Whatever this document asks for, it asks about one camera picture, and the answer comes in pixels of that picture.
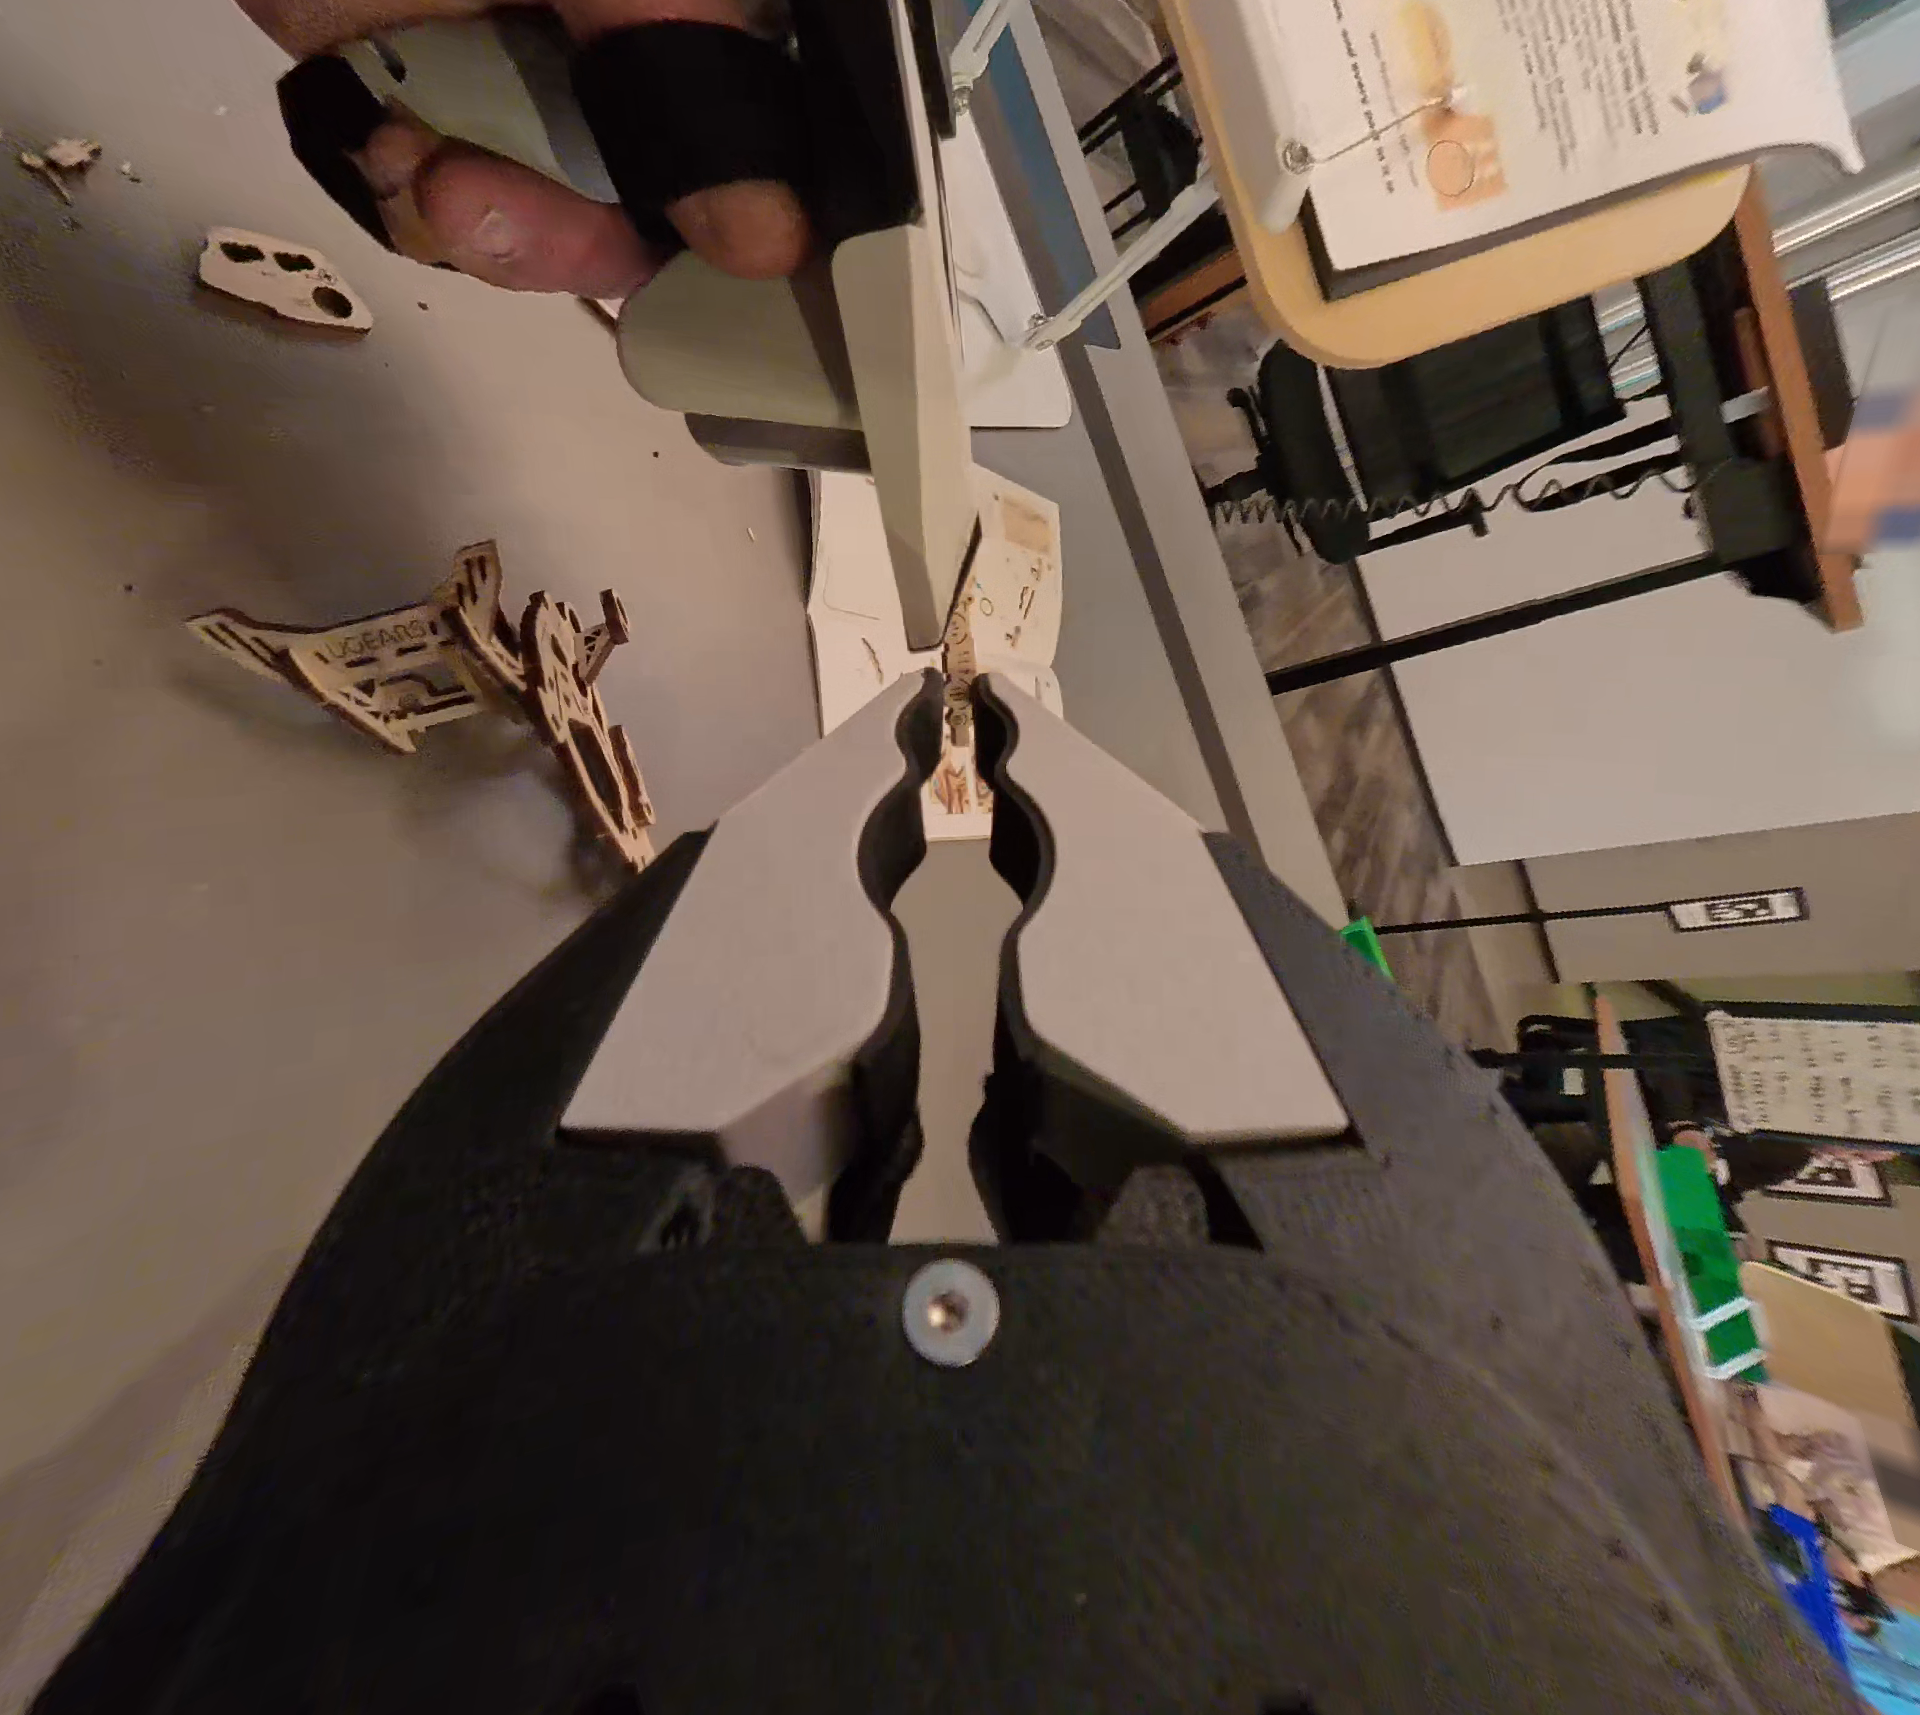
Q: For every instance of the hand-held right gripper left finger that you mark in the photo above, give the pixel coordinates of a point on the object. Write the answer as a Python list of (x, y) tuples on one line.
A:
[(734, 980)]

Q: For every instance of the wooden piece with oval holes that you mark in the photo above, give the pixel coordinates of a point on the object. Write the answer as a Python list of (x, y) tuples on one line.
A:
[(278, 279)]

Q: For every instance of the folded instruction booklet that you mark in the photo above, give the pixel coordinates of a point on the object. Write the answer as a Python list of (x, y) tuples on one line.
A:
[(1027, 574)]

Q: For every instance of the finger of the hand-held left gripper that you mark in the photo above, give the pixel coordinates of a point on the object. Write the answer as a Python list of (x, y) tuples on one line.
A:
[(908, 424)]

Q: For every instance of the wooden book stand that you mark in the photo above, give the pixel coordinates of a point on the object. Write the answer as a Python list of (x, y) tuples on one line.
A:
[(1500, 304)]

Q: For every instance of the small wooden part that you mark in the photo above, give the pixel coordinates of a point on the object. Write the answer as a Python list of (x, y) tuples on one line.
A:
[(960, 787)]

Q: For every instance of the partly built wooden model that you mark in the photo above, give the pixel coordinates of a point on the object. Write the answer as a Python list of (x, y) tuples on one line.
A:
[(391, 659)]

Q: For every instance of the open instruction book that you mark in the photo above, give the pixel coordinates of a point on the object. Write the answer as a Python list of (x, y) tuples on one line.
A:
[(1619, 21)]

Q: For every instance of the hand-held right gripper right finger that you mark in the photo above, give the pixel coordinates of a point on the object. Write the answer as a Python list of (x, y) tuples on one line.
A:
[(1155, 996)]

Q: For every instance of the wooden scrap bits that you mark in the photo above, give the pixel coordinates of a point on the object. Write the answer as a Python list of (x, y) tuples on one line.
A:
[(62, 159)]

